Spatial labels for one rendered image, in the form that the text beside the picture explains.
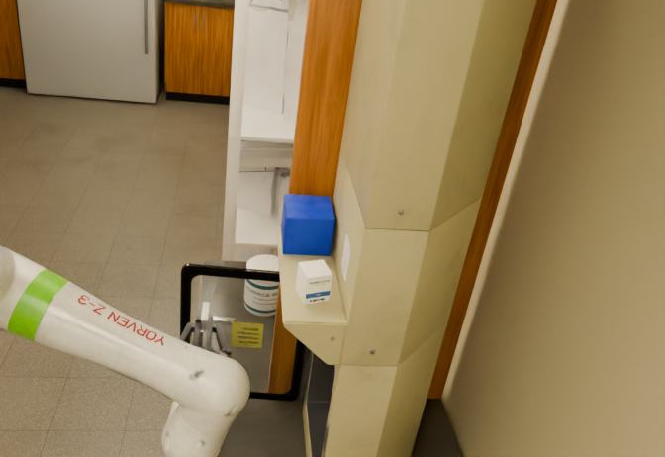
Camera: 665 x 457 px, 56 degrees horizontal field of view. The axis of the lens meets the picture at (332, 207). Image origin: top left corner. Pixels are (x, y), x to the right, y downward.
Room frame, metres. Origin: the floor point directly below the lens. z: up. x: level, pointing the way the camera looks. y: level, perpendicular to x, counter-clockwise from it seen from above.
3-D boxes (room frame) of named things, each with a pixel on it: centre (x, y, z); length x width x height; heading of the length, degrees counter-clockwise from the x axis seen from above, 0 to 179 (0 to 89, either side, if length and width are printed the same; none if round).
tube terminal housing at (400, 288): (1.06, -0.15, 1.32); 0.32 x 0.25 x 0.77; 10
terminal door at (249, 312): (1.17, 0.17, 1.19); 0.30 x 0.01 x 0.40; 96
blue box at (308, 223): (1.13, 0.05, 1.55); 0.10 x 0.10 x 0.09; 10
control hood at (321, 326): (1.03, 0.03, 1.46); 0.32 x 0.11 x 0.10; 10
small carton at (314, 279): (0.95, 0.01, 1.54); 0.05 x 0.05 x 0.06; 27
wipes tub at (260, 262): (1.63, 0.18, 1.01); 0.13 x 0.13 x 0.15
